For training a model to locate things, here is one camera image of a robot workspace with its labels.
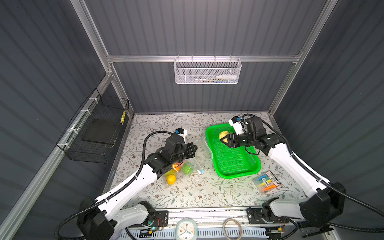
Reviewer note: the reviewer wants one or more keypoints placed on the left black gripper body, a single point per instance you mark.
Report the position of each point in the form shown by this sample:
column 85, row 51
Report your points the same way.
column 185, row 152

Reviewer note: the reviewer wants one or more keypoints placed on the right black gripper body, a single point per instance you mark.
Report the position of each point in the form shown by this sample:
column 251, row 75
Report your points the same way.
column 246, row 139

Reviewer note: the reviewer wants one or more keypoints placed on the orange carrot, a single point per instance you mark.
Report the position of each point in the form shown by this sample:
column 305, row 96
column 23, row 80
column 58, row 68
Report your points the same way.
column 177, row 166

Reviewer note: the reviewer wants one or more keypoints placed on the green cabbage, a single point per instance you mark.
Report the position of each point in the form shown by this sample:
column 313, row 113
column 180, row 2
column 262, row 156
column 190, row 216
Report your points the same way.
column 187, row 169

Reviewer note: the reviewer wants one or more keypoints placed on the clear zip top bag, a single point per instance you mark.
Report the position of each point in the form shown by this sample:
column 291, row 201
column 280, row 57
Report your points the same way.
column 200, row 162

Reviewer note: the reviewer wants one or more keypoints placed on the yellow lemon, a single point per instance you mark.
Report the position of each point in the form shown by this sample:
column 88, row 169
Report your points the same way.
column 171, row 179

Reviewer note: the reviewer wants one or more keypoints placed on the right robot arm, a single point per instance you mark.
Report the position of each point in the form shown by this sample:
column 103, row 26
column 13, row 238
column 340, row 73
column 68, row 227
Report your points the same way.
column 323, row 200

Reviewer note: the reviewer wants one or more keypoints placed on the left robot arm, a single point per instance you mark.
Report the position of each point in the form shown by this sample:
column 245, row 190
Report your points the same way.
column 99, row 219

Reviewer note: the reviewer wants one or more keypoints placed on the green plastic basket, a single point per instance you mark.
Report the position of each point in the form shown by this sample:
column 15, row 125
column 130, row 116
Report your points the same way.
column 231, row 163

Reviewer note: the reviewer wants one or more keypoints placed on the pack of coloured markers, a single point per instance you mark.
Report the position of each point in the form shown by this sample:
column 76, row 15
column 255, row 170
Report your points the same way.
column 266, row 182

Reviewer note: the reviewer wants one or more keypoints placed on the white alarm clock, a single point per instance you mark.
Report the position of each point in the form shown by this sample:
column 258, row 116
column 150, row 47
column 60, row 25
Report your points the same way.
column 186, row 229

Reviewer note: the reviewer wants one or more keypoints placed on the black stapler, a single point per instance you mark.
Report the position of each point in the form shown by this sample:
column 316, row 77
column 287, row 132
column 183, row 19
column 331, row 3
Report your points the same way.
column 309, row 230

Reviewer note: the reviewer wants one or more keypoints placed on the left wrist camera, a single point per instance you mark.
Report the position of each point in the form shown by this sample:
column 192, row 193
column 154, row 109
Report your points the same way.
column 182, row 132

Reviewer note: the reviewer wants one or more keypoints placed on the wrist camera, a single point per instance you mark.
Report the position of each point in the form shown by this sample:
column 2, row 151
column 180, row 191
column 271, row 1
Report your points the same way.
column 236, row 123
column 182, row 132

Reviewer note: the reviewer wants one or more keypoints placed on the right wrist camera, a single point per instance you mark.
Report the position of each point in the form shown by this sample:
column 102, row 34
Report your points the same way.
column 236, row 123

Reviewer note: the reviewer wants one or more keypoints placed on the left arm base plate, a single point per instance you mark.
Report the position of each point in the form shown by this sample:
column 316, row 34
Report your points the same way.
column 156, row 219

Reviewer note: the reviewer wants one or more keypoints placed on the white wire mesh basket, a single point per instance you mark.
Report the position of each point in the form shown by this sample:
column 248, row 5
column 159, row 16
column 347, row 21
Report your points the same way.
column 209, row 71

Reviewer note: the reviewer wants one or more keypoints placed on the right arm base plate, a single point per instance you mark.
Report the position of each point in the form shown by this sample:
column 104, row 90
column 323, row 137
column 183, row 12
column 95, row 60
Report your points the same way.
column 261, row 216

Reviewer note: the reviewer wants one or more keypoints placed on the black wire basket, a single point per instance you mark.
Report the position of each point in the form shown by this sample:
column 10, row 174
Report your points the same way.
column 97, row 130

